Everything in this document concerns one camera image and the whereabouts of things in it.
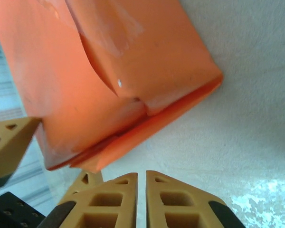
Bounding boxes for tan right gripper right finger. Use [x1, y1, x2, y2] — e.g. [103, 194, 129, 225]
[146, 170, 245, 228]

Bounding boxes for orange cloth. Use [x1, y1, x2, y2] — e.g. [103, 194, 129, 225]
[0, 0, 224, 174]

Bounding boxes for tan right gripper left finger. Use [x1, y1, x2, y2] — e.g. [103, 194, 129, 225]
[39, 172, 138, 228]

